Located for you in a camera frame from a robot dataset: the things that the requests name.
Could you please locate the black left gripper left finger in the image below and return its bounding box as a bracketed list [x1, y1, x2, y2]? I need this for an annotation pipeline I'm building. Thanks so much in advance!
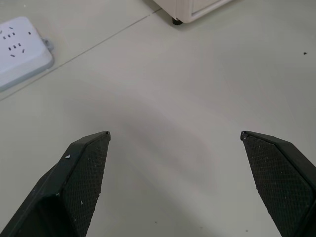
[0, 130, 111, 237]

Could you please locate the white power strip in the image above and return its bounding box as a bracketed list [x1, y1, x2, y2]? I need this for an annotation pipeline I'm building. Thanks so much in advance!
[0, 16, 55, 92]

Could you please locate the white cabinet with foot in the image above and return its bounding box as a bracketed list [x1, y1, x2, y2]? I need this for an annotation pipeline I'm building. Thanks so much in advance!
[153, 0, 233, 25]

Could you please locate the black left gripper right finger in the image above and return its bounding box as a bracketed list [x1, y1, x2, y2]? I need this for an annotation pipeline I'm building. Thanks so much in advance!
[240, 130, 316, 237]

